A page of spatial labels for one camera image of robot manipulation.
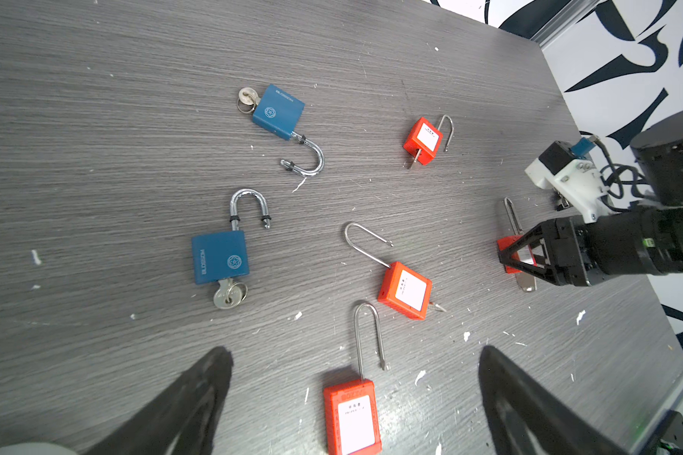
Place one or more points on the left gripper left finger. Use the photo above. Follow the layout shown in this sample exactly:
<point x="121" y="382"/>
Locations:
<point x="183" y="418"/>

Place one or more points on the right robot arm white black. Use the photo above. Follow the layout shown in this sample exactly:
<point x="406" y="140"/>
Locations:
<point x="629" y="223"/>

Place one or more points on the red padlock front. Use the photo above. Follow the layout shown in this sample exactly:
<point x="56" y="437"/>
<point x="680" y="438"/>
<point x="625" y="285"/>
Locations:
<point x="351" y="411"/>

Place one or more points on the blue padlock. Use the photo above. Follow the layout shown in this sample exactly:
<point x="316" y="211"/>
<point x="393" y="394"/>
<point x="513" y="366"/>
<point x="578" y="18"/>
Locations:
<point x="278" y="112"/>
<point x="223" y="256"/>

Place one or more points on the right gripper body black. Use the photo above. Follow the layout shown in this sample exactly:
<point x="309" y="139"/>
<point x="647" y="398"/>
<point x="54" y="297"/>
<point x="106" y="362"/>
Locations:
<point x="563" y="239"/>

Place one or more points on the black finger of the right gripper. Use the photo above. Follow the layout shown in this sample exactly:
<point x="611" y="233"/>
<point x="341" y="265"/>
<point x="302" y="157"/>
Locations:
<point x="524" y="255"/>

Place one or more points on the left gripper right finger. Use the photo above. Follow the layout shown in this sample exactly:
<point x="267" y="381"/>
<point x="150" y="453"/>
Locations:
<point x="524" y="418"/>

